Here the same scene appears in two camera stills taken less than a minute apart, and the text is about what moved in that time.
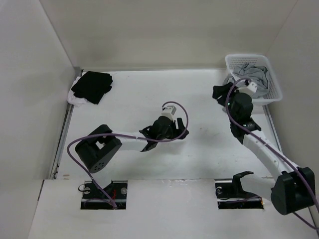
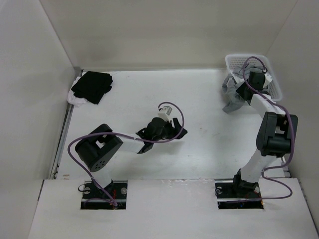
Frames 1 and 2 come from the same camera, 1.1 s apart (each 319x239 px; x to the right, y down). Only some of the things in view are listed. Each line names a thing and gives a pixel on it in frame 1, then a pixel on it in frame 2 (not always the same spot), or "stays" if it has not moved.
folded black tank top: [92, 85] stays
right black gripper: [219, 90] → [245, 85]
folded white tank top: [72, 98] stays
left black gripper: [176, 131] stays
